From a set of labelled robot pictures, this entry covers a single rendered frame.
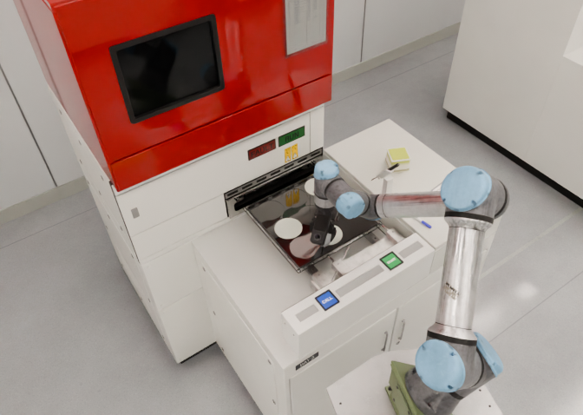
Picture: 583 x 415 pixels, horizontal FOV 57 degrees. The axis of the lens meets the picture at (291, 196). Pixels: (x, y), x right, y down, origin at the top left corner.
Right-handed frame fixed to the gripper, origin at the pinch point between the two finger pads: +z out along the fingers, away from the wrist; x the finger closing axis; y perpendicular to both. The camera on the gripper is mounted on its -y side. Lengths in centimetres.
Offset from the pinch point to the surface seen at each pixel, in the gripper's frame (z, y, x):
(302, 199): 1.3, 20.0, 14.8
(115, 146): -48, -23, 54
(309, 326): -4.7, -34.0, -7.2
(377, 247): 3.3, 8.5, -17.6
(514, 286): 91, 79, -81
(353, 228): 1.4, 12.2, -7.6
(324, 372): 29.6, -30.0, -11.1
